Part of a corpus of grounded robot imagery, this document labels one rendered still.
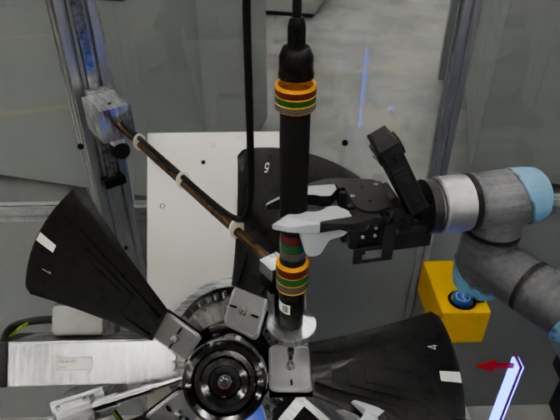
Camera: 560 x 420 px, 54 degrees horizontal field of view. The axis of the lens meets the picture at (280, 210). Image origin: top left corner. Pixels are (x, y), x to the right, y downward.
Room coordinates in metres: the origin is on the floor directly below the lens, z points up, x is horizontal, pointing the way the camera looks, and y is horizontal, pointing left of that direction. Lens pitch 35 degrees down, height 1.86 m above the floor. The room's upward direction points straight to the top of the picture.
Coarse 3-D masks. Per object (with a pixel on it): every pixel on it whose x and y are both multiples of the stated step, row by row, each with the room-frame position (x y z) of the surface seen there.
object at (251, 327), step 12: (240, 288) 0.63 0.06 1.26; (240, 300) 0.61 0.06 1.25; (252, 300) 0.60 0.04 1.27; (264, 300) 0.58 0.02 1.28; (228, 312) 0.61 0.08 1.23; (252, 312) 0.58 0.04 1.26; (264, 312) 0.57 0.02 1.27; (228, 324) 0.59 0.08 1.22; (240, 324) 0.58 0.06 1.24; (252, 324) 0.56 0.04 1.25; (252, 336) 0.55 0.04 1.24
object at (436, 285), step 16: (432, 272) 0.88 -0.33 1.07; (448, 272) 0.88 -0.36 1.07; (432, 288) 0.83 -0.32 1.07; (448, 288) 0.83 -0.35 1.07; (432, 304) 0.81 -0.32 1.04; (448, 304) 0.78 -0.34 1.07; (480, 304) 0.78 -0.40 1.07; (448, 320) 0.76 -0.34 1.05; (464, 320) 0.76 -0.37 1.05; (480, 320) 0.76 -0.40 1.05; (464, 336) 0.76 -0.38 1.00; (480, 336) 0.76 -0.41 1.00
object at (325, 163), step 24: (240, 168) 0.77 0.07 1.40; (312, 168) 0.71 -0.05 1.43; (336, 168) 0.69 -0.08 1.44; (240, 192) 0.74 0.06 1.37; (264, 192) 0.72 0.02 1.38; (240, 216) 0.72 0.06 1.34; (264, 216) 0.69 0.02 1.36; (264, 240) 0.65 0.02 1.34; (240, 264) 0.65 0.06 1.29; (264, 288) 0.59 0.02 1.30
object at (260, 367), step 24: (216, 336) 0.55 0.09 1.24; (240, 336) 0.55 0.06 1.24; (264, 336) 0.60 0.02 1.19; (192, 360) 0.50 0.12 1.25; (216, 360) 0.50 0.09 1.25; (240, 360) 0.51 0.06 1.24; (264, 360) 0.53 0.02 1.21; (192, 384) 0.48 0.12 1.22; (216, 384) 0.48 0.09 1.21; (240, 384) 0.48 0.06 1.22; (264, 384) 0.48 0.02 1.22; (192, 408) 0.46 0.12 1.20; (216, 408) 0.46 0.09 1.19; (240, 408) 0.46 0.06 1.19
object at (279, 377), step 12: (276, 348) 0.57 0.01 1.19; (300, 348) 0.57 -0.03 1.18; (276, 360) 0.55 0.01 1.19; (300, 360) 0.55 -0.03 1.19; (276, 372) 0.52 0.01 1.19; (288, 372) 0.52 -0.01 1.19; (300, 372) 0.53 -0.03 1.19; (276, 384) 0.50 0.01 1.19; (288, 384) 0.50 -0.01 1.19; (300, 384) 0.50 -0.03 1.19
